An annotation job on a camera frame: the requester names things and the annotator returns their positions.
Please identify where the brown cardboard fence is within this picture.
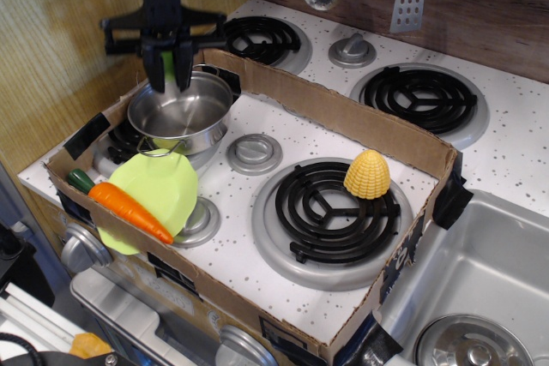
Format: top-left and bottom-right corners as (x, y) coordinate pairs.
(46, 49), (460, 365)

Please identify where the light green plastic plate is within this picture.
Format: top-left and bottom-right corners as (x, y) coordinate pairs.
(107, 149), (198, 242)

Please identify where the silver oven knob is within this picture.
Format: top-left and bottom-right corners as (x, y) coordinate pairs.
(61, 223), (113, 273)
(215, 325), (278, 366)

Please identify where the front right black burner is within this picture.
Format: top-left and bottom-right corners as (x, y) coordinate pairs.
(251, 158), (413, 291)

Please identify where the orange object at bottom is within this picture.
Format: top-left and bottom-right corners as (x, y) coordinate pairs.
(69, 333), (112, 359)

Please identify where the left silver oven knob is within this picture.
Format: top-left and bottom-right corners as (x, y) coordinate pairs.
(61, 223), (113, 273)

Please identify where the front left black burner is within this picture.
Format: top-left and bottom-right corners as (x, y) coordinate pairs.
(93, 120), (142, 178)

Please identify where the silver sink drain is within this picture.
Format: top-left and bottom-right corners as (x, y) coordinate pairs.
(413, 314), (534, 366)

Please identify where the right silver oven knob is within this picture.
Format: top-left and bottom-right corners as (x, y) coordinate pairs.
(215, 325), (278, 366)

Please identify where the silver front stove knob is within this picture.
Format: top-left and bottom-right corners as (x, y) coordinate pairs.
(173, 196), (220, 249)

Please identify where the yellow toy corn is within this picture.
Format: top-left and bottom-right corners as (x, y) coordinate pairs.
(343, 149), (391, 200)

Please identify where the steel pan with handles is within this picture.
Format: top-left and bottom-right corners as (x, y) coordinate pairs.
(127, 70), (233, 155)

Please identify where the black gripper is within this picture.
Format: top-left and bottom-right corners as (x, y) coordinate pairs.
(100, 0), (226, 93)

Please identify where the black burner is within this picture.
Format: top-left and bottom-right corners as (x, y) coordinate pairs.
(350, 63), (490, 150)
(93, 120), (142, 178)
(251, 158), (413, 291)
(224, 16), (312, 75)

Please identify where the silver back stove knob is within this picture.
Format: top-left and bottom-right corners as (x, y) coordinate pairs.
(329, 33), (377, 69)

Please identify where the orange toy carrot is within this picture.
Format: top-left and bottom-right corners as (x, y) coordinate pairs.
(67, 169), (173, 244)

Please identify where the green toy broccoli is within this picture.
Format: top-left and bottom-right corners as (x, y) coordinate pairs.
(161, 51), (176, 82)

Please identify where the hanging silver slotted spatula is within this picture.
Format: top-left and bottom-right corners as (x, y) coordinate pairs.
(389, 0), (425, 33)

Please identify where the silver oven door handle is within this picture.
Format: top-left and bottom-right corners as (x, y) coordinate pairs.
(70, 269), (206, 365)

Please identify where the steel sink basin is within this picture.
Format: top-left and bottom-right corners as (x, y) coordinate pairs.
(381, 191), (548, 365)

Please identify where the back left black burner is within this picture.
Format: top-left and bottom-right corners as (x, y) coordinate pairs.
(224, 16), (312, 75)

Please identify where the black cable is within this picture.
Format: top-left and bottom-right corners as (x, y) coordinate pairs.
(0, 331), (44, 366)

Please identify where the back right black burner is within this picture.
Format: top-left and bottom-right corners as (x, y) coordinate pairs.
(350, 63), (490, 150)

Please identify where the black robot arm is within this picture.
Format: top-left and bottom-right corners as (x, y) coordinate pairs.
(100, 0), (226, 93)

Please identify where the silver middle stove knob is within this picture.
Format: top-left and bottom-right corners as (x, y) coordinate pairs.
(226, 134), (283, 176)

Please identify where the silver stove knob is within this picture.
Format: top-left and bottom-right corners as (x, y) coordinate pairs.
(329, 33), (377, 69)
(173, 196), (220, 249)
(226, 134), (283, 176)

